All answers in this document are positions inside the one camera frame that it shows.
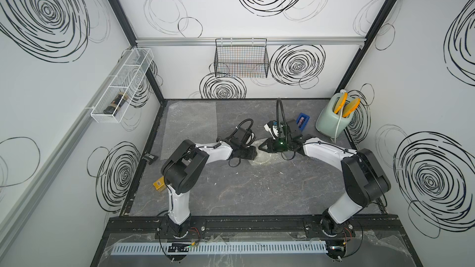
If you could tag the dark bottle in shelf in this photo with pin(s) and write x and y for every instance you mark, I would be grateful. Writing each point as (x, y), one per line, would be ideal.
(116, 104)

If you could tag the mint green toaster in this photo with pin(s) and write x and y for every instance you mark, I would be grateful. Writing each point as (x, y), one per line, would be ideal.
(331, 124)

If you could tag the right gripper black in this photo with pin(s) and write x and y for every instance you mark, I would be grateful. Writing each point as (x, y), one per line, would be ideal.
(269, 147)

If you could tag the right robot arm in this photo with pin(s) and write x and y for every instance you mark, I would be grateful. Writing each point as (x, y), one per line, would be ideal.
(363, 176)

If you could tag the white slotted cable duct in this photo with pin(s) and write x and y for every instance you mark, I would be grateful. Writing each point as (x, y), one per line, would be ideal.
(220, 248)

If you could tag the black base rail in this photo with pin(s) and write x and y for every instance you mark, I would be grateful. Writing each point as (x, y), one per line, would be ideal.
(203, 226)

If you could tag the horizontal aluminium wall rail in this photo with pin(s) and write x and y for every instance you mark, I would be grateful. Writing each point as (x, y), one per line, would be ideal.
(249, 41)

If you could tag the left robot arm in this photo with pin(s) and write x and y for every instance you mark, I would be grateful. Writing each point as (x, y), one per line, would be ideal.
(183, 168)

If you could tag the blue tape dispenser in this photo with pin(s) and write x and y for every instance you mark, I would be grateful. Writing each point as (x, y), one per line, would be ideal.
(302, 126)

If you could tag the black wire wall basket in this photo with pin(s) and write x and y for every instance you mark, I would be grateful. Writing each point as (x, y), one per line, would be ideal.
(241, 61)

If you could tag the yellow block with black cap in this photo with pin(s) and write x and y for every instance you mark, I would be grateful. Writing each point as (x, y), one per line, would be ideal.
(159, 185)

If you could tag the white wire wall shelf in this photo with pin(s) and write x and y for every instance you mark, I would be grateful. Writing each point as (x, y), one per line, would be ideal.
(132, 69)

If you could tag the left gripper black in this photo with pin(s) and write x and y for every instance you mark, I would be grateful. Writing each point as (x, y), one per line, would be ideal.
(251, 156)

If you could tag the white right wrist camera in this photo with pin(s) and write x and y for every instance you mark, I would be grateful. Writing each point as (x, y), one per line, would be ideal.
(272, 128)

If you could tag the left wall aluminium rail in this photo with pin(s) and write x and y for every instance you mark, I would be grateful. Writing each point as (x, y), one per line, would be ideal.
(47, 172)

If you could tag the small black box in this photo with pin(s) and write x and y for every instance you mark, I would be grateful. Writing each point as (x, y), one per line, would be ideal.
(150, 159)

